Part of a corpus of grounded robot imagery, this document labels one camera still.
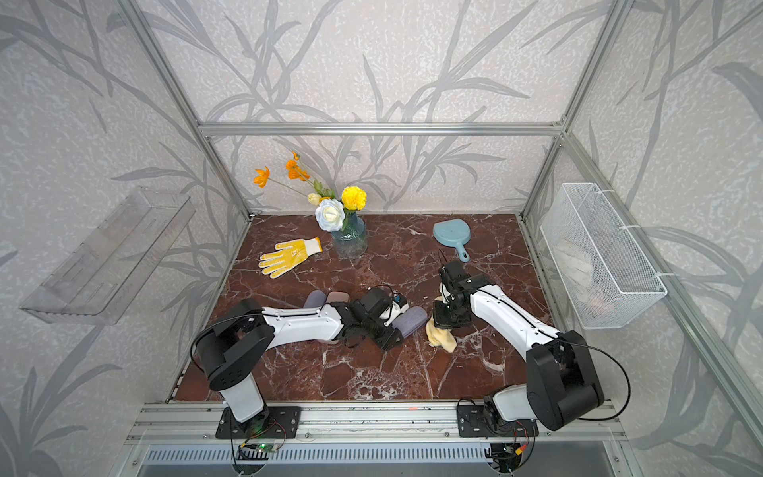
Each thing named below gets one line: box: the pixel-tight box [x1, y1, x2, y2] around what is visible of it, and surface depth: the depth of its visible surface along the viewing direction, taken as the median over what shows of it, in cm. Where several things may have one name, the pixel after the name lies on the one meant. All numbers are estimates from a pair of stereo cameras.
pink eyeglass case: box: [325, 291, 350, 305], surface depth 97 cm
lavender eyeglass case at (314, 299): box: [302, 289, 327, 310], surface depth 96 cm
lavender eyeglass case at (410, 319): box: [391, 306, 429, 338], surface depth 90 cm
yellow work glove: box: [258, 236, 323, 279], surface depth 110 cm
